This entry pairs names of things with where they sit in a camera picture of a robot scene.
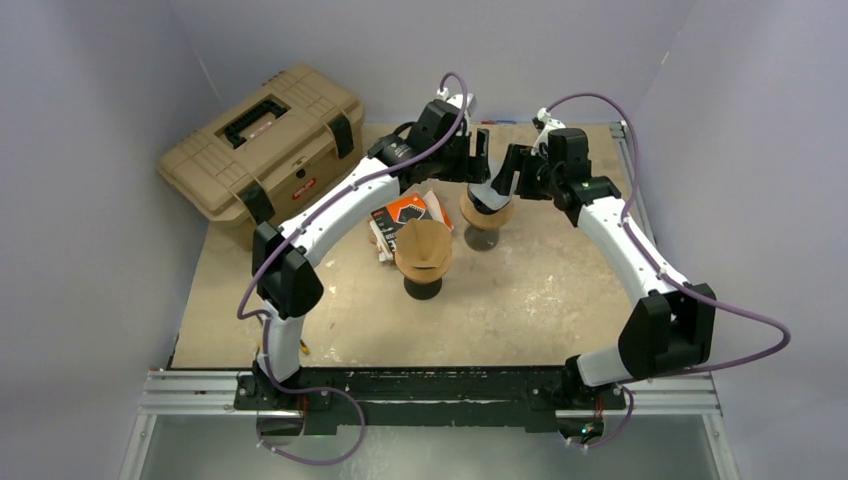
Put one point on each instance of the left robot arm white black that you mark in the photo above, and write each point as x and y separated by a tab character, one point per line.
437	145

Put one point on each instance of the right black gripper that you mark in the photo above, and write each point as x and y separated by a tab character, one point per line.
518	160

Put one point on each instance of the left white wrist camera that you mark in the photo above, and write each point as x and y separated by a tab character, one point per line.
464	102

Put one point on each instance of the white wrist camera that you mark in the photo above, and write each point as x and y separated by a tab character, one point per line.
464	102
544	123

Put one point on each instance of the white paper coffee filter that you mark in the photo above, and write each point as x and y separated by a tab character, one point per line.
485	199

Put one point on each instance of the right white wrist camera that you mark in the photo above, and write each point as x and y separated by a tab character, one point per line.
544	123

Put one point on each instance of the wooden dripper stand black base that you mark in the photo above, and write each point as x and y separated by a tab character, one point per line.
423	283

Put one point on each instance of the wooden ring dripper holder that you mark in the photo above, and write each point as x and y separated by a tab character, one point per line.
483	221

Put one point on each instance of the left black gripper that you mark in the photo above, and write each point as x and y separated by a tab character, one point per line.
471	167

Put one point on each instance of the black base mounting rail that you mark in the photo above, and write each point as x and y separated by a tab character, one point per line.
538	399

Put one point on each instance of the brown paper coffee filter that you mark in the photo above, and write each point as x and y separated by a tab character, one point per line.
423	244

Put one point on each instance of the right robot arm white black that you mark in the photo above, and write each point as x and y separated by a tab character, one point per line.
671	324

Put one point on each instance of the stack of paper filters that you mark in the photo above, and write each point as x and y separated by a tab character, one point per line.
384	252

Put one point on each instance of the tan plastic toolbox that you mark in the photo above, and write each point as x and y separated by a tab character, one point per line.
267	157

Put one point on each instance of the glass carafe with collar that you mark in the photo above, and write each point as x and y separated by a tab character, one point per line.
481	240

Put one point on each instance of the coffee paper filter box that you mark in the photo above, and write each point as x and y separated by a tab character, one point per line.
392	217

